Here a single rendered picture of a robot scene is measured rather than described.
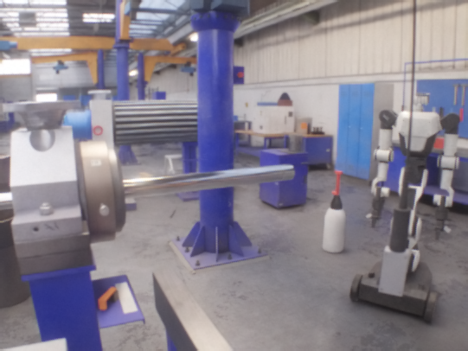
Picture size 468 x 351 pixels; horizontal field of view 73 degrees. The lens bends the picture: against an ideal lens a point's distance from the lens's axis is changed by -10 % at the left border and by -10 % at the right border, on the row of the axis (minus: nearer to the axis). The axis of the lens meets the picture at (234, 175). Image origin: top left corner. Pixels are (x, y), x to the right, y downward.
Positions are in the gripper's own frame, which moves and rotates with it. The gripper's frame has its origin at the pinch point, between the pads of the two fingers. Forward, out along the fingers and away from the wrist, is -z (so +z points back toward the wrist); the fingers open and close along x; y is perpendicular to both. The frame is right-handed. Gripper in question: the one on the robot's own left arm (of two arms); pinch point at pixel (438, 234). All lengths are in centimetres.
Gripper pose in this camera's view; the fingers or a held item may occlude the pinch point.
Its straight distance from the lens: 258.0
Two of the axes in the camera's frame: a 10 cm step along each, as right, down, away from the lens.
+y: 8.0, 1.2, -5.8
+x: -5.8, -0.3, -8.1
